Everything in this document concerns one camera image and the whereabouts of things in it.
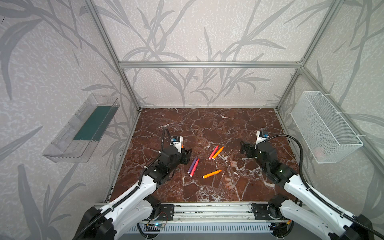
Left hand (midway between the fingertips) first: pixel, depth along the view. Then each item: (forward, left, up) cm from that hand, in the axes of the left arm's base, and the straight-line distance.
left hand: (190, 145), depth 81 cm
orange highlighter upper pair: (+3, -16, -15) cm, 23 cm away
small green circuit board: (-35, +15, -15) cm, 41 cm away
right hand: (+3, -31, +4) cm, 32 cm away
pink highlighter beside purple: (-7, -2, -15) cm, 17 cm away
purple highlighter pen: (-5, -1, -15) cm, 16 cm away
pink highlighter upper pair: (+4, -14, -16) cm, 22 cm away
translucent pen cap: (-3, -26, -15) cm, 31 cm away
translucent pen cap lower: (-13, -21, -15) cm, 29 cm away
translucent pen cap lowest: (-17, -22, -15) cm, 31 cm away
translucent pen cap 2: (-5, -26, -15) cm, 30 cm away
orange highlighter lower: (-11, -11, -15) cm, 21 cm away
